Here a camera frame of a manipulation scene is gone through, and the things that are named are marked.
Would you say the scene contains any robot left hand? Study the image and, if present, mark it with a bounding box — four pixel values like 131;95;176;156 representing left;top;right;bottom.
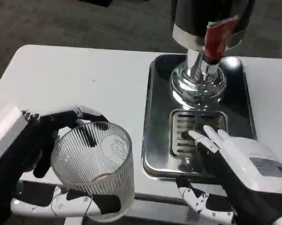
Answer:
0;102;123;225

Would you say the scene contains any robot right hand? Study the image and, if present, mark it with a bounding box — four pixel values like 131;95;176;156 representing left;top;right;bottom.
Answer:
175;125;282;225

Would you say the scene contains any clear ribbed glass cup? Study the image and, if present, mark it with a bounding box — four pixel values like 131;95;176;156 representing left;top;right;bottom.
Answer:
50;121;135;223

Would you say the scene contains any slotted steel drip grid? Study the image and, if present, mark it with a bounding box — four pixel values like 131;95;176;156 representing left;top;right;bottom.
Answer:
169;108;228;158

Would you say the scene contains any steel drip tray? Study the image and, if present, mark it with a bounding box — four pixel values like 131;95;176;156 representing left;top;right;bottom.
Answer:
142;54;258;182

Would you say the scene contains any black and chrome drink dispenser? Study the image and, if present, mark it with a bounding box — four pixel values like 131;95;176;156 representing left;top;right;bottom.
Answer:
169;0;256;111

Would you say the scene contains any red tap handle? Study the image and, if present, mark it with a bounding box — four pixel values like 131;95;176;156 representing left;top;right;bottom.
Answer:
203;15;239;60

